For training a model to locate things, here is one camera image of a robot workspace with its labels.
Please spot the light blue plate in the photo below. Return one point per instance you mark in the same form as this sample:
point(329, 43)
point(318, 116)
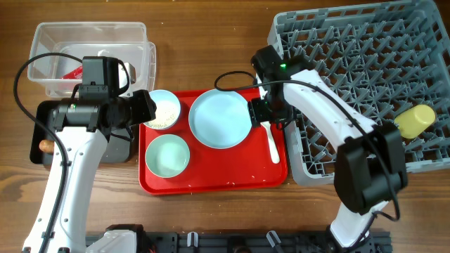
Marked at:
point(220, 119)

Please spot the mint green bowl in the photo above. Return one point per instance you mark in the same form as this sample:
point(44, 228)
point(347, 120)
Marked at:
point(167, 156)

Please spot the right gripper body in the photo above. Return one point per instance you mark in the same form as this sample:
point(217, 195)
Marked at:
point(270, 109)

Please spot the white plastic spoon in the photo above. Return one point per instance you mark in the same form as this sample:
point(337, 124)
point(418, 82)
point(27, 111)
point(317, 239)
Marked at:
point(271, 143)

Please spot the yellow plastic cup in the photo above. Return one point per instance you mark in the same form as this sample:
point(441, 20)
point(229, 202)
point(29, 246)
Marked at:
point(414, 121)

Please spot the grey dishwasher rack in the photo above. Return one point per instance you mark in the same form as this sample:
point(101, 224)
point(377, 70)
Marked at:
point(382, 59)

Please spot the clear plastic bin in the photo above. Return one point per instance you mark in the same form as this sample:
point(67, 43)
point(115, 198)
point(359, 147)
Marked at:
point(126, 41)

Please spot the red serving tray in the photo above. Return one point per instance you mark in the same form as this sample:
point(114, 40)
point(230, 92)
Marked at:
point(247, 165)

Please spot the white bowl with rice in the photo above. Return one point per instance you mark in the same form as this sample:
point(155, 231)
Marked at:
point(168, 110)

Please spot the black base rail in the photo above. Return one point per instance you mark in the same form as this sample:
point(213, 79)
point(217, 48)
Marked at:
point(310, 241)

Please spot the red snack wrapper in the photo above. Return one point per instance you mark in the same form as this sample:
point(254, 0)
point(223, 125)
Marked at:
point(75, 74)

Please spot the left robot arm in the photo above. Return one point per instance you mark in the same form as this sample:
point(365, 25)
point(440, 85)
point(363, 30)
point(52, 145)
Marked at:
point(82, 127)

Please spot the black waste tray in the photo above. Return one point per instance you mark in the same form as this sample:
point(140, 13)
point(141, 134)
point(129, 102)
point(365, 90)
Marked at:
point(117, 150)

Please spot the carrot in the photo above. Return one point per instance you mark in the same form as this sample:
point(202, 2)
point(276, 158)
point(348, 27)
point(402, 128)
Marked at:
point(47, 146)

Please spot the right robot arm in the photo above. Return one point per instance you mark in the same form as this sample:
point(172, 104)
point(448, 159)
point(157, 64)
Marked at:
point(370, 166)

